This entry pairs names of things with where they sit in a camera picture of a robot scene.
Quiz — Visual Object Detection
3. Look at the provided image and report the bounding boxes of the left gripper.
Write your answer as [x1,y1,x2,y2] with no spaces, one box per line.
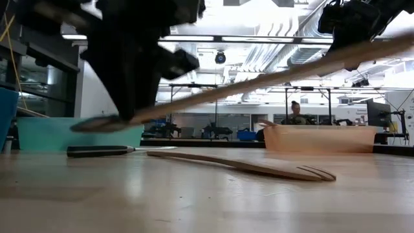
[80,0,204,121]

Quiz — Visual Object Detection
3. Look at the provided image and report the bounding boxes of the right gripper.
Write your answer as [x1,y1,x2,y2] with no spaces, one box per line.
[318,1,381,59]

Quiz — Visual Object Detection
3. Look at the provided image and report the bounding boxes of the long wooden spoon handle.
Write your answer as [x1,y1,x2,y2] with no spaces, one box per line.
[69,32,414,133]

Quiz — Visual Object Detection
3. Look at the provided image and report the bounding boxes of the black background robot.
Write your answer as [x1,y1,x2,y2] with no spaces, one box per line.
[144,120,182,139]
[202,121,234,140]

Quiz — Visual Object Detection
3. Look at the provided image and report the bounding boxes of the black monitor on stand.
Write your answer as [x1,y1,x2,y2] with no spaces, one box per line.
[366,98,409,135]

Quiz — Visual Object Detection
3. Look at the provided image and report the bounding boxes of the person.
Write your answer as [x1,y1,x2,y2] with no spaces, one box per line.
[280,100,312,126]

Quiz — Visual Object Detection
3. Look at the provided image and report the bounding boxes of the teal translucent plastic bin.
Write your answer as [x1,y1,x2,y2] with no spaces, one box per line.
[16,116,144,151]

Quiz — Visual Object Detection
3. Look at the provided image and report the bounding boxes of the orange translucent plastic bin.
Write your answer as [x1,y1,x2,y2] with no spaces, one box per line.
[263,124,378,154]

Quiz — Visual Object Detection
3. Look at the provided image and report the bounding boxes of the black overhead light bar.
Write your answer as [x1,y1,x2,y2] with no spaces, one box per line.
[61,33,336,46]

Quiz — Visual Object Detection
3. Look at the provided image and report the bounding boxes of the black desk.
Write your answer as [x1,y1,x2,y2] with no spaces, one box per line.
[371,131,410,146]

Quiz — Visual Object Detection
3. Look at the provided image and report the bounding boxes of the blue crate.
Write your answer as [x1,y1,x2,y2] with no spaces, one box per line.
[237,128,259,142]

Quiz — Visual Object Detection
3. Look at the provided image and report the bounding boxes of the blue plastic bin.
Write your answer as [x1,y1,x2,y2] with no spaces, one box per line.
[0,87,19,147]

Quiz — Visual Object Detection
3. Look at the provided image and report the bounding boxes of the wooden spatula with short slots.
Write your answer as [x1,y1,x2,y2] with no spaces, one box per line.
[146,150,338,183]

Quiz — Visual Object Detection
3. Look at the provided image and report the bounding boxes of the small black rig camera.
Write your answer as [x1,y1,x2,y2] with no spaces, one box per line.
[351,78,371,88]

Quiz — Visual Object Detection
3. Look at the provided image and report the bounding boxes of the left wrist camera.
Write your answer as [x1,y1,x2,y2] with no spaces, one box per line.
[161,48,201,81]

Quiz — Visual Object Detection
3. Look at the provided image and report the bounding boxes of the black station frame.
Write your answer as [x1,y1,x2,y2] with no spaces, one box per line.
[169,83,219,140]
[284,86,333,126]

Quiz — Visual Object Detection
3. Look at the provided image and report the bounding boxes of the black-handled kitchen knife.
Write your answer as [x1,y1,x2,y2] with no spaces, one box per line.
[66,145,178,159]

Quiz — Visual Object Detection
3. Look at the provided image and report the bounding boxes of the black table frame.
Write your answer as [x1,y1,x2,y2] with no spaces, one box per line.
[140,138,414,155]

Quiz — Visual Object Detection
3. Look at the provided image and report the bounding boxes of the black ceiling camera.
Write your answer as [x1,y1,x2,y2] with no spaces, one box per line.
[214,50,227,65]

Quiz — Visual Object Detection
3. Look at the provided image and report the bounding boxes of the yellow cable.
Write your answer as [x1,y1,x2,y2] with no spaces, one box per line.
[0,12,41,140]

